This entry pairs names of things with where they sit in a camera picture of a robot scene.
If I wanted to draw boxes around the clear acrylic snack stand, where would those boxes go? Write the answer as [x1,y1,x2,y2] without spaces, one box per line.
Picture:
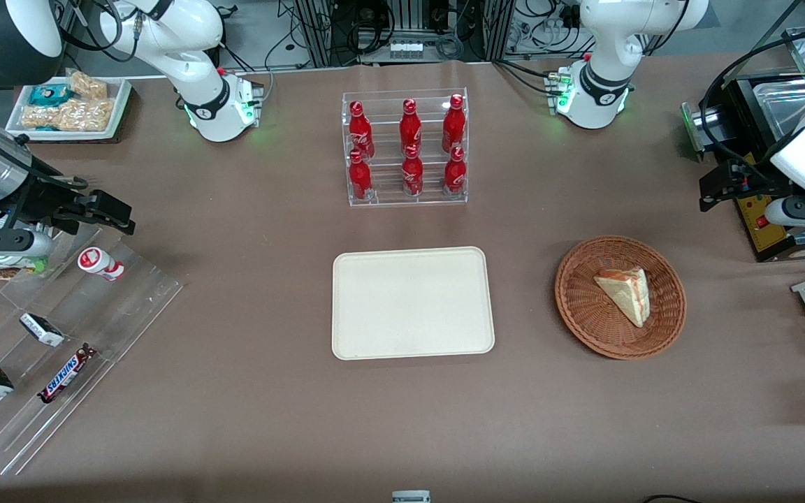
[0,222,185,477]

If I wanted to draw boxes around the red cola bottle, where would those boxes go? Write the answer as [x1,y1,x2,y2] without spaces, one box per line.
[442,94,467,153]
[348,100,375,160]
[348,149,374,201]
[401,145,425,197]
[444,145,467,196]
[400,99,423,151]

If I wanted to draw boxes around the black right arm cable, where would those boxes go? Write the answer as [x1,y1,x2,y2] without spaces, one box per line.
[0,112,89,191]

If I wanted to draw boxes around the teal snack packet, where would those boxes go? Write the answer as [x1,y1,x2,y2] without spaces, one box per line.
[29,84,73,107]

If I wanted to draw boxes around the cream plastic tray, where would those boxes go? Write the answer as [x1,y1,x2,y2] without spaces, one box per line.
[331,246,496,361]

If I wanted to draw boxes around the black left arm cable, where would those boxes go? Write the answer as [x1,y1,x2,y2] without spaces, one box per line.
[697,27,805,175]

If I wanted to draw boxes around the brown wicker basket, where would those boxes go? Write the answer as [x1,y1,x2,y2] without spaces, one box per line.
[554,235,688,360]

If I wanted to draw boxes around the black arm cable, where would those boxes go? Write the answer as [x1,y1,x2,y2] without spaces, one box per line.
[0,112,89,191]
[697,27,805,175]

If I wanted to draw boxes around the Snickers chocolate bar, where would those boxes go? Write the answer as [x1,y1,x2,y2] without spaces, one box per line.
[37,344,98,404]

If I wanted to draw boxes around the triangular sandwich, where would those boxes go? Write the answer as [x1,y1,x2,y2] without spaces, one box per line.
[593,267,651,328]

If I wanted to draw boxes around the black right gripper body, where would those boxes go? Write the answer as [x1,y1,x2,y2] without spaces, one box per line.
[0,172,97,236]

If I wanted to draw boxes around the red white yogurt drink bottle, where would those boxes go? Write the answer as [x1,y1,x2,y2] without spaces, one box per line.
[78,247,126,282]

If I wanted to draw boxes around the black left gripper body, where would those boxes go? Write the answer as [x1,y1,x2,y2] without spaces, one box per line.
[741,161,796,205]

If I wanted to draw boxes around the aluminium frame equipment rack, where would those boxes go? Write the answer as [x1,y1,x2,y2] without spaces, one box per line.
[293,0,518,67]

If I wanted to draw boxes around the white snack tray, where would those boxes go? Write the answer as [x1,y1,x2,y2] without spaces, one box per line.
[6,75,132,143]

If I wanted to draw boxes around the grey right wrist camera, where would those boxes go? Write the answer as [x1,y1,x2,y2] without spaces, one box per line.
[0,225,55,272]

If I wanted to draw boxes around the clear bag of granola snacks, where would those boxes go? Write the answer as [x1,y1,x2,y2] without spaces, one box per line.
[22,105,61,131]
[57,98,115,132]
[67,70,108,100]

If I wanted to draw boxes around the clear acrylic bottle rack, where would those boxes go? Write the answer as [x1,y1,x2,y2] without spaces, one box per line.
[341,88,470,207]

